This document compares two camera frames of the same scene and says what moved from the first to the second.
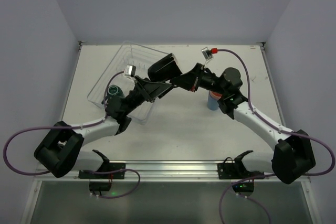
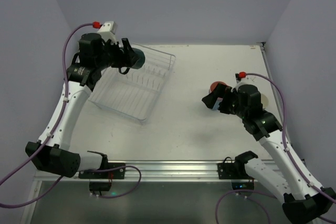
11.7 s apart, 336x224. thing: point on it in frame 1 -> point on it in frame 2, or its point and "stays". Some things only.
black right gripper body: (197, 77) -> (224, 101)
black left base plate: (105, 167) stays
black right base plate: (230, 171) stays
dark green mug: (115, 91) -> (138, 63)
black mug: (165, 69) -> (258, 106)
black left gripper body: (142, 87) -> (118, 54)
